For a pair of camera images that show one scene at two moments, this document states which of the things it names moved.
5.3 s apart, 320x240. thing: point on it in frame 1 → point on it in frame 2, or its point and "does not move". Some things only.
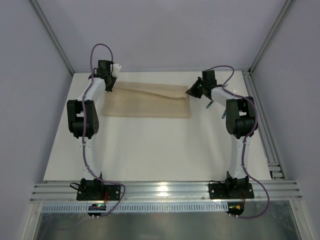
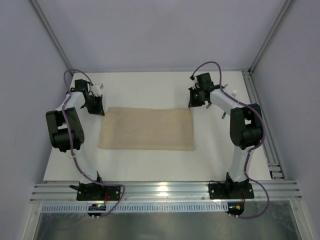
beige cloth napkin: [131, 99] → [147, 129]
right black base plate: [231, 190] does not move
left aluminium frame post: [52, 34] does not move
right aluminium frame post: [286, 6] does not move
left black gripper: [110, 81] → [94, 105]
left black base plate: [98, 192] does not move
